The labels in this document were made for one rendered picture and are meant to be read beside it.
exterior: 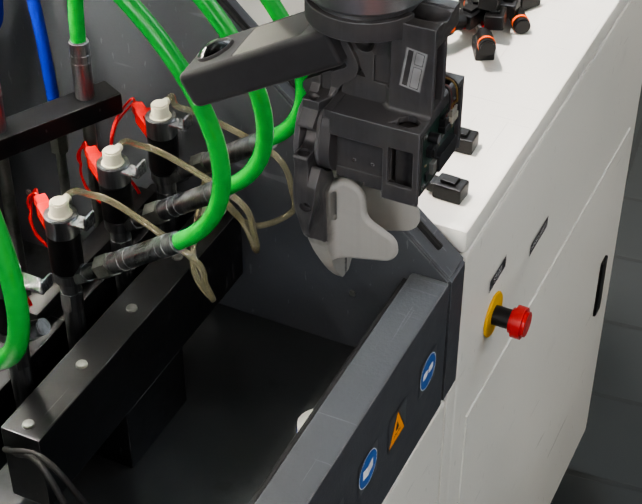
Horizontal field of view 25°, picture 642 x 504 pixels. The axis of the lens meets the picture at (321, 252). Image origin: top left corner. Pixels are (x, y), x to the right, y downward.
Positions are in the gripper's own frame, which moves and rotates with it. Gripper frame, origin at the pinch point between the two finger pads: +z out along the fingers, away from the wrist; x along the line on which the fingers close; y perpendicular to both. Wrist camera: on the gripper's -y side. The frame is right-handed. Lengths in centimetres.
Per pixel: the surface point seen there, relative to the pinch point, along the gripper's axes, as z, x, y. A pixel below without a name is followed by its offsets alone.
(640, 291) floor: 122, 152, -5
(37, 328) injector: 16.0, -0.5, -25.3
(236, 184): 9.4, 15.3, -15.8
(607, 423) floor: 122, 115, -1
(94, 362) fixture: 23.8, 4.8, -24.3
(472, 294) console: 34, 38, -2
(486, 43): 20, 63, -11
